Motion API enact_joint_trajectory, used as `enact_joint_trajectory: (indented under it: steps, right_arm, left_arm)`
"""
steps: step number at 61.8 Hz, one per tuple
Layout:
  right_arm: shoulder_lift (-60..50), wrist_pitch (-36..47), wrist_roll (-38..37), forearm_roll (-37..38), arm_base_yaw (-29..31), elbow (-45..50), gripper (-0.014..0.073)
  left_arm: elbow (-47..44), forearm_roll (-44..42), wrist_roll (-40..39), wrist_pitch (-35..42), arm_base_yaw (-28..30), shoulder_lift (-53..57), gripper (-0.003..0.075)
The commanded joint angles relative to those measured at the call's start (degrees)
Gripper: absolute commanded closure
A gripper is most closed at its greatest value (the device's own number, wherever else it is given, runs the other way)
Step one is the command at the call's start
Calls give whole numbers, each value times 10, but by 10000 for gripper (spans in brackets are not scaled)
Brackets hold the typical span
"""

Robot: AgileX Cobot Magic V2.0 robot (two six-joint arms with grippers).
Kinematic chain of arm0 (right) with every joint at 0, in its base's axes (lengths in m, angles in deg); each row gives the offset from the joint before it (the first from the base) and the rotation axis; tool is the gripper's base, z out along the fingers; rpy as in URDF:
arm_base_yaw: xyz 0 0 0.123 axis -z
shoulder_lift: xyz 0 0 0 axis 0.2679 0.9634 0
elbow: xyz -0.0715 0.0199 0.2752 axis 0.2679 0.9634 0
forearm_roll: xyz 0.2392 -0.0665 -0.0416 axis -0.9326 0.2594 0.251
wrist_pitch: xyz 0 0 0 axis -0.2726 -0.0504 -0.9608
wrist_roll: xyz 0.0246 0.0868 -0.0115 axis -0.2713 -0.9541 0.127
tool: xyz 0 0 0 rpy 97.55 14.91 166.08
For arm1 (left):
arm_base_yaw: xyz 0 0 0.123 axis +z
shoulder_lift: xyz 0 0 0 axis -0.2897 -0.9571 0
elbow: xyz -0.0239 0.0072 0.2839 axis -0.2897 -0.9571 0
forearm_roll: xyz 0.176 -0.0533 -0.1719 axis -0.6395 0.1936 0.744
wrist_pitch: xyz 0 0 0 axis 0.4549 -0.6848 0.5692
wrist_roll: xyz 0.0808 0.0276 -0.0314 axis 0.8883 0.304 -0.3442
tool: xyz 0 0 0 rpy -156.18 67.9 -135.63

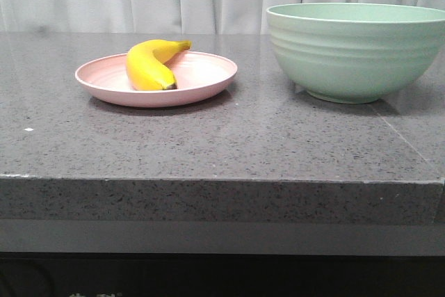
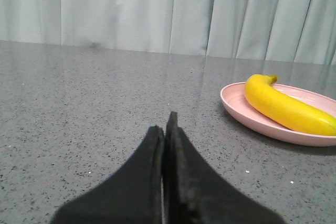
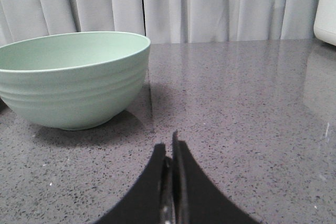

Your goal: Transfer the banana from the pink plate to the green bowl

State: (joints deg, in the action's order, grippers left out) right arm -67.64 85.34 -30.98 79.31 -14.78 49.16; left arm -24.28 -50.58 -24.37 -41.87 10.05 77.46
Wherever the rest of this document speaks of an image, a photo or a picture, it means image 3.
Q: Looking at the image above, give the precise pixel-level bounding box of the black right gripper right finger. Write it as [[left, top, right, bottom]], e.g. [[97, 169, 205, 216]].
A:
[[172, 131, 257, 223]]

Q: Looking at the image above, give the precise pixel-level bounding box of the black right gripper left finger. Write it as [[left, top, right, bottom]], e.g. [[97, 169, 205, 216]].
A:
[[96, 144, 173, 223]]

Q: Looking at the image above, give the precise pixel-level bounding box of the green ribbed bowl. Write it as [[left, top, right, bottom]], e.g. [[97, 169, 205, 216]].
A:
[[1, 31, 151, 130]]

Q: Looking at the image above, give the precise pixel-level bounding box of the white curtain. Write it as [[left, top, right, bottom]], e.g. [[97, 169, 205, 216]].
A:
[[1, 0, 318, 45]]

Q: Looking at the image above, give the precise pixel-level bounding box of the white appliance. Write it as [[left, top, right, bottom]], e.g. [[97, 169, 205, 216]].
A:
[[313, 0, 335, 46]]

